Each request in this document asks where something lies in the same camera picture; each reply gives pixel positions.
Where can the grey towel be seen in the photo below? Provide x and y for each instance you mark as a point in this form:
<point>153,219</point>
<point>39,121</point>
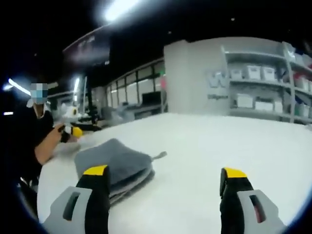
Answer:
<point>122,158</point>

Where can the person's left hand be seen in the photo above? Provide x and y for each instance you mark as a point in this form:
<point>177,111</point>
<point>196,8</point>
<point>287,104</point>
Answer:
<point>58,131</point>

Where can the short ceiling light tube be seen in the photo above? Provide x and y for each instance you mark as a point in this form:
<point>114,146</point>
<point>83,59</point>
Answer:
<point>76,84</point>

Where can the ceiling-hung dark monitor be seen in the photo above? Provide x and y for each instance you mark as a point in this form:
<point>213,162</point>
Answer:
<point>87,48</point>

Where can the dark office desk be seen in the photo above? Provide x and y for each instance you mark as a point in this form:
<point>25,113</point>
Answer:
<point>146,108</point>

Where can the small black desk screen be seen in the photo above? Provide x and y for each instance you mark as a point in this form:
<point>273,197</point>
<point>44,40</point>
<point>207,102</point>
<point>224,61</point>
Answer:
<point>151,98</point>

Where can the pink hanging tag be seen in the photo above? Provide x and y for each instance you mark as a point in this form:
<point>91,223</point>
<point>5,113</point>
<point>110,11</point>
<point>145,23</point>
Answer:
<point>163,83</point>

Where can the long ceiling light strip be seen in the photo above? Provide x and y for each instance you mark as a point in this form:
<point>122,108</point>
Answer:
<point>124,9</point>

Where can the row of white storage boxes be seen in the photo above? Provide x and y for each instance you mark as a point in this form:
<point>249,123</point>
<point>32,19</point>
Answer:
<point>254,72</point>

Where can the grey metal shelving rack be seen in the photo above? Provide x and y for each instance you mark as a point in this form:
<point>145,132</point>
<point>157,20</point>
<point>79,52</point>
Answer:
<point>290,83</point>

